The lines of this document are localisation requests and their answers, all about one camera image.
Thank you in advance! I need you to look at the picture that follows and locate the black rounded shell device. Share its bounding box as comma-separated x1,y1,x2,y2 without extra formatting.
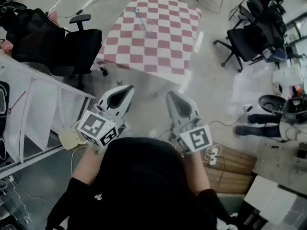
258,94,307,124

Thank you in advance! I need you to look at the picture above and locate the black power adapter cable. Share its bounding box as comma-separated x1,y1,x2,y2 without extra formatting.
49,0,128,19
208,105,253,127

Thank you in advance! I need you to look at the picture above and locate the person's left hand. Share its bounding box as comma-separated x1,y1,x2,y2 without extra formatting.
85,140,103,155

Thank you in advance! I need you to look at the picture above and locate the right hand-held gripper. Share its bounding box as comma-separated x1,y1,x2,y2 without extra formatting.
166,91,213,155

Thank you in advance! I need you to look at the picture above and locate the person's black top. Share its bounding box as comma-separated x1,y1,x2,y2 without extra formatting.
45,137,237,230

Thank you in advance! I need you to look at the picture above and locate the black white printed panel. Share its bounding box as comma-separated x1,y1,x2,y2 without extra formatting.
0,80,11,167

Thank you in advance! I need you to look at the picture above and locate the red star wand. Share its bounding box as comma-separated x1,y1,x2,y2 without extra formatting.
8,91,26,116

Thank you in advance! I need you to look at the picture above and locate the white metal shelf rack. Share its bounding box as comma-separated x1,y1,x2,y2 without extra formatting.
0,53,96,179

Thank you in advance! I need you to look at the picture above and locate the white power strip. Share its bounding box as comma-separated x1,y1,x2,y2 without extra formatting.
208,147,219,165

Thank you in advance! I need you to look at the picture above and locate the black mesh office chair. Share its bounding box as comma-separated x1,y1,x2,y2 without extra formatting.
213,8,288,73

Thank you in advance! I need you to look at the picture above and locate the person's left forearm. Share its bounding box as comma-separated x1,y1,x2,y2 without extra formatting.
71,145,107,185

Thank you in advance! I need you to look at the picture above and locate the white box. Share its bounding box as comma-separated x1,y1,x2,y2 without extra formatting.
244,175,300,225

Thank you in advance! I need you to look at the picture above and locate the black folding chair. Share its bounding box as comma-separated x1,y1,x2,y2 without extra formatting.
229,0,263,28

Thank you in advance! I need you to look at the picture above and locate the blue padded chair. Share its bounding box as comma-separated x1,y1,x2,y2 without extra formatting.
262,48,288,63

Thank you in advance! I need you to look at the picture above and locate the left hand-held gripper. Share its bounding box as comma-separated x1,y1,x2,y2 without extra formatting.
77,85,135,154

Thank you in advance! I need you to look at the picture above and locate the wooden slat bench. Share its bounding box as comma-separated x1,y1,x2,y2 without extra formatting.
200,141,258,194

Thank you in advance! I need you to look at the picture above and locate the red white checkered tablecloth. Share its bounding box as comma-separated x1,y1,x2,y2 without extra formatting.
92,0,202,86

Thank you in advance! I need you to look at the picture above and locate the black office chair with armrests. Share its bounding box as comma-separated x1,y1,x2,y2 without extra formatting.
6,8,109,91

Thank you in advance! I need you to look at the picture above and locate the pink bag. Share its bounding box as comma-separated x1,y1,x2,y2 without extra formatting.
49,11,65,31

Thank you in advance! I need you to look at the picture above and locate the person's right forearm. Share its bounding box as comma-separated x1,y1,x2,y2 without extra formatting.
183,151,211,196

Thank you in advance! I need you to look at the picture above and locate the cream plastic seat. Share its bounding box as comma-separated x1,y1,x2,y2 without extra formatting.
59,127,88,150

